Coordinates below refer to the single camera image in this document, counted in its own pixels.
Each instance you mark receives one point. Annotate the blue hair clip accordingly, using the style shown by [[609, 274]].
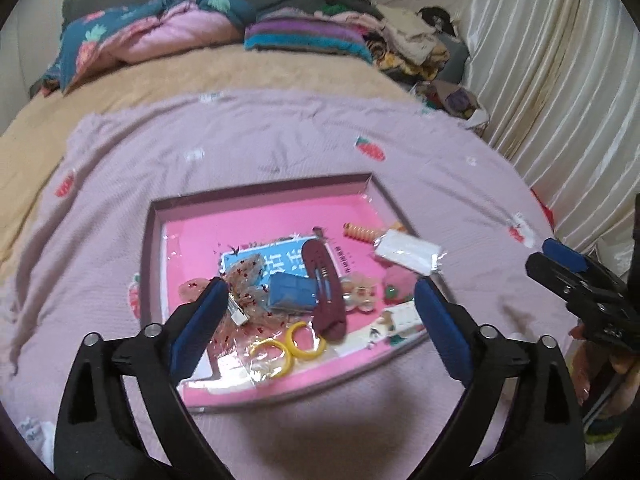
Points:
[[290, 292]]

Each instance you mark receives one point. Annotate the purple printed blanket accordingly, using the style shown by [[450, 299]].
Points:
[[300, 135]]

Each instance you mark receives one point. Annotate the person's right hand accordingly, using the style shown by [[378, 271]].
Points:
[[582, 375]]

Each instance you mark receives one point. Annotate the patterned cloth bundle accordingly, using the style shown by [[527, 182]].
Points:
[[457, 100]]

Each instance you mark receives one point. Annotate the strawberry print quilt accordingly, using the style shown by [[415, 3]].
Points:
[[150, 35]]

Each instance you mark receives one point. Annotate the pile of clothes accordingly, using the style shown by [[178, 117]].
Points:
[[400, 40]]

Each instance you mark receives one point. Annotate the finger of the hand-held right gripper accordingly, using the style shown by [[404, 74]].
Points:
[[565, 252], [550, 272]]

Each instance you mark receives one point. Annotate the maroon hair clip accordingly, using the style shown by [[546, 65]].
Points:
[[330, 320]]

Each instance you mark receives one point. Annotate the clear packet of yellow hoops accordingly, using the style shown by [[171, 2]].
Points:
[[280, 355]]

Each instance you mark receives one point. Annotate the black cloth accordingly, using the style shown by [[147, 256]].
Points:
[[435, 15]]

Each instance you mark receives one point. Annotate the white plastic packet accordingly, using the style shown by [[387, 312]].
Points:
[[407, 255]]

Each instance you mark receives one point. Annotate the bear hair clip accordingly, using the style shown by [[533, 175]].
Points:
[[360, 292]]

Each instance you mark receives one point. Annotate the cream pleated curtain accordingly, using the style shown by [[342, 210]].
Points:
[[550, 60]]

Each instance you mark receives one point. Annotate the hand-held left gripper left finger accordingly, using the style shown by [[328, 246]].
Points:
[[200, 320]]

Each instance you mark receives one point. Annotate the pink fuzzy hair clip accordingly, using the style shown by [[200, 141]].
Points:
[[400, 280]]

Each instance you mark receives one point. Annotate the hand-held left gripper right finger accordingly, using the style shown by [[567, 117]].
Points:
[[445, 330]]

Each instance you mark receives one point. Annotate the grey pillow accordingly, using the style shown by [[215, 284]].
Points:
[[455, 57]]

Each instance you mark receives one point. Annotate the striped fleece blanket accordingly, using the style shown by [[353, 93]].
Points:
[[305, 35]]

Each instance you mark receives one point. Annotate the sequin bow hair clip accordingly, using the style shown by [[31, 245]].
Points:
[[250, 280]]

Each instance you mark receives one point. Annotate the red cloth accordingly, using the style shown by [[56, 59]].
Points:
[[547, 212]]

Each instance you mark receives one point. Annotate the pink shallow cardboard box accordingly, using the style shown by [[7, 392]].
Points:
[[250, 220]]

